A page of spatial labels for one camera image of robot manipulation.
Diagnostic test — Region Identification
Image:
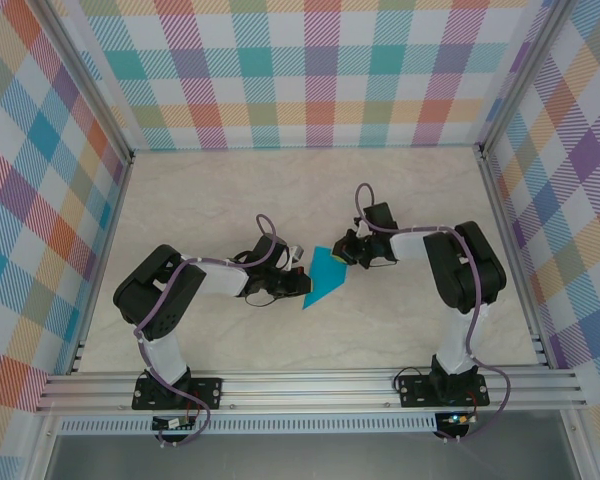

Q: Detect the blue square paper sheet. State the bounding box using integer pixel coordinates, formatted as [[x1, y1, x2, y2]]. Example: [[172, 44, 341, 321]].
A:
[[302, 246, 351, 311]]

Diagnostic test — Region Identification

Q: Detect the small black circuit board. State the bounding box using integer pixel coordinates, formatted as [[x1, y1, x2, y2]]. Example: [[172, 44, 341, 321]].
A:
[[151, 416, 197, 432]]

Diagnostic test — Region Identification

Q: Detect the aluminium mounting rail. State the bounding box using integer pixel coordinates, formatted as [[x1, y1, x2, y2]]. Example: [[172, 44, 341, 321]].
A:
[[34, 368, 589, 414]]

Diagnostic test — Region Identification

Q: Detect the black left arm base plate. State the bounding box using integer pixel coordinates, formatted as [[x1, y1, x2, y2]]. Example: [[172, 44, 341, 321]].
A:
[[132, 377, 224, 410]]

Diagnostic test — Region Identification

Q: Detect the aluminium side frame rail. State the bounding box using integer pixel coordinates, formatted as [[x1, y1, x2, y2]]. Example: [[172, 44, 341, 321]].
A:
[[67, 155, 134, 376], [477, 149, 556, 374]]

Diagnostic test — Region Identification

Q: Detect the slotted grey cable duct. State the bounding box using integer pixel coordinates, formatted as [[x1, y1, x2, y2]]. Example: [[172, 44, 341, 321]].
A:
[[57, 415, 440, 436]]

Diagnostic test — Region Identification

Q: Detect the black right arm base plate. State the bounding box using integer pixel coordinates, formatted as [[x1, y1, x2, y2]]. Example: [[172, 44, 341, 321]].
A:
[[397, 374, 491, 409]]

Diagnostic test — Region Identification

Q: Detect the aluminium upright frame post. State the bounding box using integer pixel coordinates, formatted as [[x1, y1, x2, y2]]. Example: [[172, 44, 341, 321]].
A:
[[477, 0, 574, 159], [27, 0, 135, 165]]

